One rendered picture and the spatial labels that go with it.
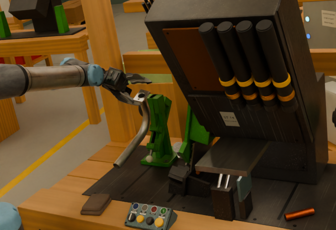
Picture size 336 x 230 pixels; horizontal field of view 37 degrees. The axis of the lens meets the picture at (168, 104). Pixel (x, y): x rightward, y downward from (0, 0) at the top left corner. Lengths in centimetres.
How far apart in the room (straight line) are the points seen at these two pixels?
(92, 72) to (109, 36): 50
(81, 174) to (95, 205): 37
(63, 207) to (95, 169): 31
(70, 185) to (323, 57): 109
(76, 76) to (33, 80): 19
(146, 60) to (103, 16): 26
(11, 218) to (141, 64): 101
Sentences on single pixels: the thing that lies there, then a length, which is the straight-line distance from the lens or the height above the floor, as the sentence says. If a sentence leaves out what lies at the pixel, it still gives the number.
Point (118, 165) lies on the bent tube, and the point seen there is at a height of 104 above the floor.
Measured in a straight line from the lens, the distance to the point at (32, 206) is 194.
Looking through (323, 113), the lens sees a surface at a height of 110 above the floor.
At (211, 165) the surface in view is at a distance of 145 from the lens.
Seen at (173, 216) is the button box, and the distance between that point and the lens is 163.
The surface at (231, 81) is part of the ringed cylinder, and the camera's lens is 131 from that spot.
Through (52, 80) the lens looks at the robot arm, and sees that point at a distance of 159.
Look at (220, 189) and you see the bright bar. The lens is 157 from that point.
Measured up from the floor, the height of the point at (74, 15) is 28.
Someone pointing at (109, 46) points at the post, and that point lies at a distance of 219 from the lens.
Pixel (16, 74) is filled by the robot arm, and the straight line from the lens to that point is 149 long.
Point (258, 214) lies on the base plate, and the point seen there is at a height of 90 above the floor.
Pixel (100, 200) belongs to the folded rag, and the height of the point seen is 93.
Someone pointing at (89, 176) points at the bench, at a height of 88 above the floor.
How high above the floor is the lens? 180
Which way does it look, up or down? 20 degrees down
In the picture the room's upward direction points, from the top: 9 degrees counter-clockwise
